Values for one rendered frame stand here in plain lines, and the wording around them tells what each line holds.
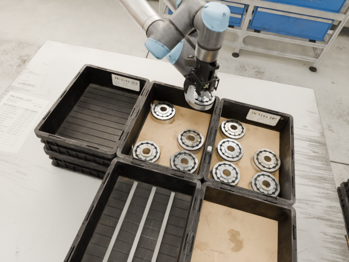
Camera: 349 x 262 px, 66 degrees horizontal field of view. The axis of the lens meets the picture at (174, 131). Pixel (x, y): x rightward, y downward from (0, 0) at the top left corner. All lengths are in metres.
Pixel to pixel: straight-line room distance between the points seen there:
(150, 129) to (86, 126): 0.26
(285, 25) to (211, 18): 2.17
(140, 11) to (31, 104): 0.76
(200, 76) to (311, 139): 0.77
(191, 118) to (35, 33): 2.42
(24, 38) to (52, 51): 1.51
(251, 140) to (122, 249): 0.65
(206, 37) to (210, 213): 0.56
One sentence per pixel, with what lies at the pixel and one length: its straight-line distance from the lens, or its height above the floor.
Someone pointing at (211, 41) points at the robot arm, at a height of 1.27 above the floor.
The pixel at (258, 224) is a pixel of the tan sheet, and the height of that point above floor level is 0.83.
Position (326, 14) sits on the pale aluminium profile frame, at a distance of 2.89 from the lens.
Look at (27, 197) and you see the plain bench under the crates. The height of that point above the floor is 0.70.
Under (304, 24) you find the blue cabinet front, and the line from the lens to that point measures 2.94.
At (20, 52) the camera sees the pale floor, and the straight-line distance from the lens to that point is 3.06.
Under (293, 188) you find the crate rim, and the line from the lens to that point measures 0.97.
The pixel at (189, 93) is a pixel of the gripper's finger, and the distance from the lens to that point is 0.95.
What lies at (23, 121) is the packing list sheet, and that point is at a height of 0.70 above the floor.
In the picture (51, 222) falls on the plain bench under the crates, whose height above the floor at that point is 0.70.
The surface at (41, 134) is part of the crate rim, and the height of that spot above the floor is 0.93.
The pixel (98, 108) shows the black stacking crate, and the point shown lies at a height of 0.83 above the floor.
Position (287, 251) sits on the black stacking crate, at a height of 0.90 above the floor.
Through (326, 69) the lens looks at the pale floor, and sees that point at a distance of 3.35.
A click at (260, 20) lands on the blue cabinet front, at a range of 2.85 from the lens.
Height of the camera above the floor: 1.69
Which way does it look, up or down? 52 degrees down
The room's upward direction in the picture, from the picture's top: 9 degrees clockwise
